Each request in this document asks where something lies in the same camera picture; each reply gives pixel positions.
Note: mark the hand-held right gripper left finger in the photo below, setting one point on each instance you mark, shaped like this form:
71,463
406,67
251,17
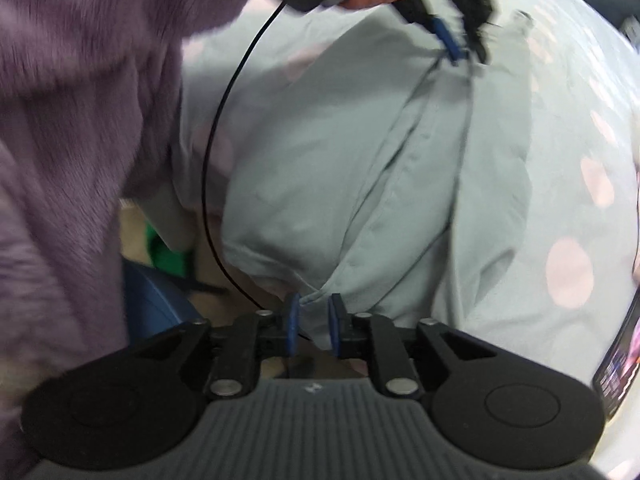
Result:
291,325

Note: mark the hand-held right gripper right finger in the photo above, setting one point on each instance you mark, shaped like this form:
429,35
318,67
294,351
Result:
334,327

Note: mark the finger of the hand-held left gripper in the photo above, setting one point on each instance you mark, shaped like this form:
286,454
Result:
476,40
445,40

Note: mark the grey long-sleeved shirt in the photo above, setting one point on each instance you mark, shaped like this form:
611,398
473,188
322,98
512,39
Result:
325,185

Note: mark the person's left forearm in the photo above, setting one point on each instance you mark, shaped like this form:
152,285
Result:
75,110

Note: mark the green object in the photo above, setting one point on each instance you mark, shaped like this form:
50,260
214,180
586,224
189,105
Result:
167,255

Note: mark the blue object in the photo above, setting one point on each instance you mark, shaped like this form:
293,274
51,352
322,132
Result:
150,300

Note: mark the smartphone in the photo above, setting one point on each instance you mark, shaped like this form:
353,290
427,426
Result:
622,360

